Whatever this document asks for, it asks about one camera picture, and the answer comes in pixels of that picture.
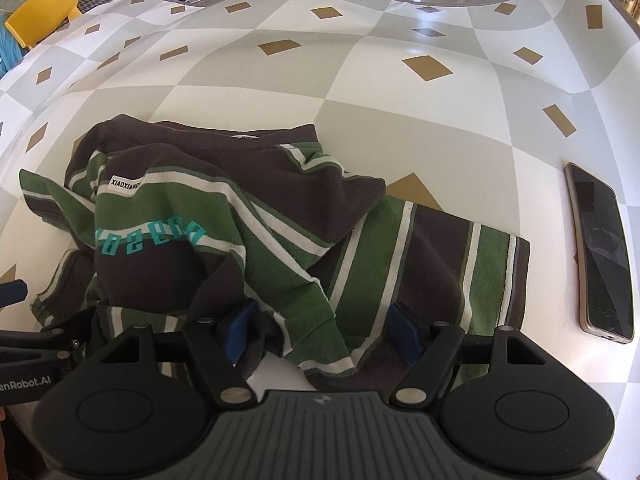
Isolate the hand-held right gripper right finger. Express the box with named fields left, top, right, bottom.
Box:
left=387, top=302, right=549, bottom=408

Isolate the blue printed cloth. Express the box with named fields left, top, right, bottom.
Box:
left=0, top=25, right=27, bottom=79

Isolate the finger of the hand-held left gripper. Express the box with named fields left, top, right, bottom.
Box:
left=0, top=307, right=101, bottom=361
left=0, top=280, right=29, bottom=308

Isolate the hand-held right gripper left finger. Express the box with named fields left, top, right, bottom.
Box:
left=102, top=300, right=261, bottom=408

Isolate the green brown striped t-shirt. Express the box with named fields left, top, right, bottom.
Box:
left=19, top=114, right=531, bottom=393

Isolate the yellow plastic chair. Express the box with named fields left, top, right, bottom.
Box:
left=5, top=0, right=84, bottom=51

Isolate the black smartphone gold case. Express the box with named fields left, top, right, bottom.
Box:
left=564, top=161, right=635, bottom=345

